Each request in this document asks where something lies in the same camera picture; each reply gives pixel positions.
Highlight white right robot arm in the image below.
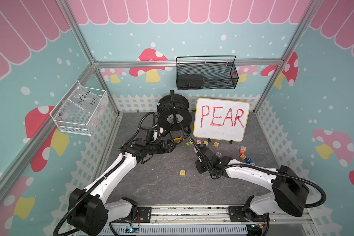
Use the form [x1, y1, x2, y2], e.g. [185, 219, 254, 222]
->
[194, 145, 326, 222]

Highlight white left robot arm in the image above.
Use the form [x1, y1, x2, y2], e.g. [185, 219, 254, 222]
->
[53, 139, 176, 236]

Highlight whiteboard with red PEAR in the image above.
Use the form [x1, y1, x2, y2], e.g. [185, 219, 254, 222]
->
[193, 98, 251, 142]

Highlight black box in basket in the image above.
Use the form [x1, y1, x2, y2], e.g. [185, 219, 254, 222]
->
[176, 74, 204, 90]

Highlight yellow handled pliers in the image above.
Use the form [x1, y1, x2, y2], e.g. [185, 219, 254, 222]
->
[173, 136, 185, 143]

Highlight black cable reel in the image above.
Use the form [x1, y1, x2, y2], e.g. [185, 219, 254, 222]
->
[156, 89, 192, 137]

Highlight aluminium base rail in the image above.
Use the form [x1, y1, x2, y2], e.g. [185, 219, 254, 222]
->
[99, 205, 319, 236]

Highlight black mesh wall basket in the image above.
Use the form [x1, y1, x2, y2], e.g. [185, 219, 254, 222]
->
[176, 55, 239, 90]

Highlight clear plastic wall bin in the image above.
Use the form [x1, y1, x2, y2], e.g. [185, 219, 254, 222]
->
[50, 81, 109, 136]

